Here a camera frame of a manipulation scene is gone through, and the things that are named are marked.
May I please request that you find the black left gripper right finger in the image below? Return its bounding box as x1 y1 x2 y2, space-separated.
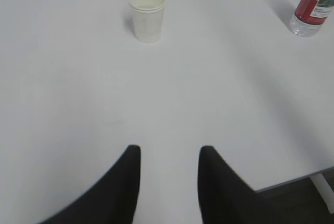
197 146 274 223

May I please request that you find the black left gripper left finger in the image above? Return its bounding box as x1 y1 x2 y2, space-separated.
43 145 141 223

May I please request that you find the white paper cup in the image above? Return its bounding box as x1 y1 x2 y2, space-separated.
129 0 166 43

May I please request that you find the clear water bottle red label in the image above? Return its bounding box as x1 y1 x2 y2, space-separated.
289 0 333 37

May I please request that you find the white table leg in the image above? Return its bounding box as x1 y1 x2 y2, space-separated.
310 173 334 214

